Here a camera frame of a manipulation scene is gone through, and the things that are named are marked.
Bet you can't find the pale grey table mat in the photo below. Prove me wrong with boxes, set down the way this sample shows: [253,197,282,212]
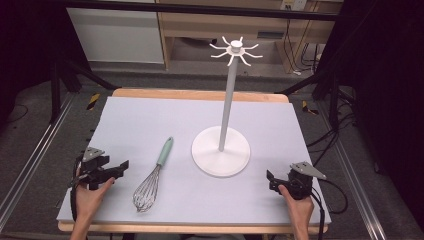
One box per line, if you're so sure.
[56,96,332,225]

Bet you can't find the person's right hand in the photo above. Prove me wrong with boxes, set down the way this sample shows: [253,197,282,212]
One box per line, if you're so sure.
[277,183,315,232]

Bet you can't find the black metal stand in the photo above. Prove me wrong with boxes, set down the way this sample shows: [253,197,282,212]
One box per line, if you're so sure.
[49,58,120,125]
[273,64,356,129]

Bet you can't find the green-handled wire whisk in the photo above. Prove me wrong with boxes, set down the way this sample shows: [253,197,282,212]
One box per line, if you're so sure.
[132,136,175,214]

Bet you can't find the light wooden desk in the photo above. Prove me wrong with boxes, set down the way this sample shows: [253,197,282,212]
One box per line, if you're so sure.
[155,0,339,74]

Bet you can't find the white cabinet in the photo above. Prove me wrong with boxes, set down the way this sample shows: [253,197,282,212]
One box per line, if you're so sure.
[65,6,165,65]

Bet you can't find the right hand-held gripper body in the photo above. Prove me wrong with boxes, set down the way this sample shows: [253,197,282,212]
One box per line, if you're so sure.
[279,161,328,201]

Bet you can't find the black floor cables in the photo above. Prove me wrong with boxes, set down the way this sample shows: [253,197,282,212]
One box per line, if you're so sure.
[305,96,358,168]

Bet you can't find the wooden table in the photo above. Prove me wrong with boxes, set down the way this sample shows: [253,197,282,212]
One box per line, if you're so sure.
[57,87,330,235]

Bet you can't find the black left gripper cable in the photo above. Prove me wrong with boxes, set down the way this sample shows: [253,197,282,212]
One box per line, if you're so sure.
[68,156,84,240]

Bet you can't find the white power strip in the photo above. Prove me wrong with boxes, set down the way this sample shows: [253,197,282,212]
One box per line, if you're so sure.
[280,0,307,12]

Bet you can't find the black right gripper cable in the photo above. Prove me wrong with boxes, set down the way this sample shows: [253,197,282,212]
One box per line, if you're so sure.
[309,178,350,240]

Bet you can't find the black curtain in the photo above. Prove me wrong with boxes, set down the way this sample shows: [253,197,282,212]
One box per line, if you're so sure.
[314,0,424,233]

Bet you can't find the black hanging cables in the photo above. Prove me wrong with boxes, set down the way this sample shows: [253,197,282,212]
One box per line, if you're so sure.
[283,18,323,76]

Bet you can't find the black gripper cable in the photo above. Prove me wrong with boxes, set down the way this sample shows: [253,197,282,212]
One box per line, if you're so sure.
[68,156,84,240]
[309,178,350,240]

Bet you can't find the yellow black floor tape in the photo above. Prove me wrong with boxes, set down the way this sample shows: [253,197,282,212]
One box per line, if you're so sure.
[301,100,320,117]
[86,92,101,111]

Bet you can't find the white hook stand rack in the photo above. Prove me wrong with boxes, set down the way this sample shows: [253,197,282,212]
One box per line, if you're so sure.
[191,35,264,179]

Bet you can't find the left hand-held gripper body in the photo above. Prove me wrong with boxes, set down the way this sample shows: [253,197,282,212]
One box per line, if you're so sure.
[75,146,117,191]

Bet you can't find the black horizontal frame bar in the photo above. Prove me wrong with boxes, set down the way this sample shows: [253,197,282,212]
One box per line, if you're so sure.
[64,0,339,22]

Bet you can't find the metal floor rail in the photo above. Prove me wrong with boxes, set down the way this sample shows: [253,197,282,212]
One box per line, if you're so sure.
[0,94,77,232]
[318,99,389,240]

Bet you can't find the person's left hand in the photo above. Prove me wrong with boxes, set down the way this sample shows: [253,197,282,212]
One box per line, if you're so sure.
[74,165,116,222]

